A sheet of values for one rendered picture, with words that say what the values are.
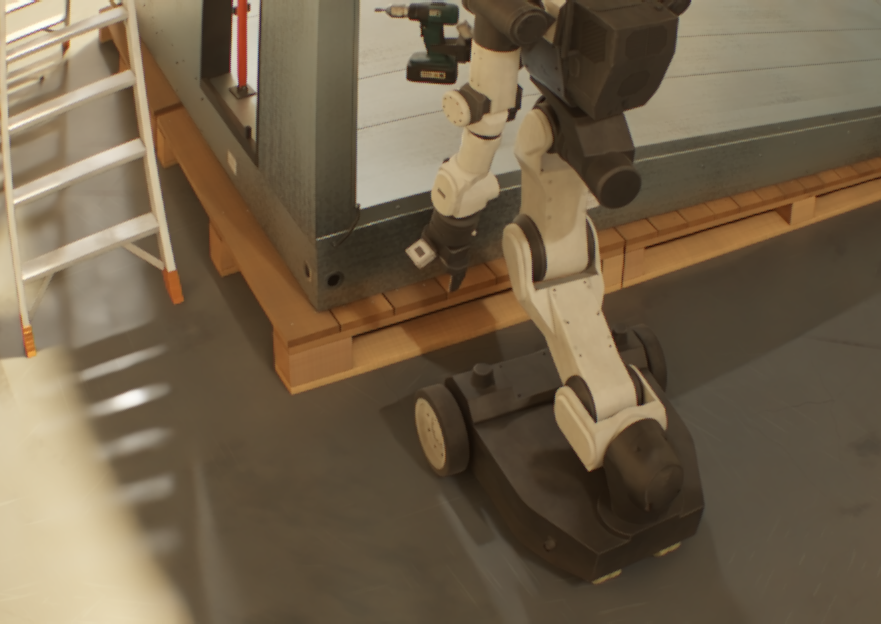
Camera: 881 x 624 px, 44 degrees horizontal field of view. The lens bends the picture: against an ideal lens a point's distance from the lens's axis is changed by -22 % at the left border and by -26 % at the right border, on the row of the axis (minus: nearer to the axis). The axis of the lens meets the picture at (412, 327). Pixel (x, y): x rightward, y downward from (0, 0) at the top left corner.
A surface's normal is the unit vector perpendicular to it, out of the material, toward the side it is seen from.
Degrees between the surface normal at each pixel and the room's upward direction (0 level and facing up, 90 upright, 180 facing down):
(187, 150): 0
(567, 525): 0
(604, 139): 53
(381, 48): 0
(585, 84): 92
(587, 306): 27
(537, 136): 90
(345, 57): 90
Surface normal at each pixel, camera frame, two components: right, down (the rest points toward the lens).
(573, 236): 0.37, 0.39
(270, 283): 0.01, -0.77
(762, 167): 0.44, 0.58
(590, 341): 0.18, -0.41
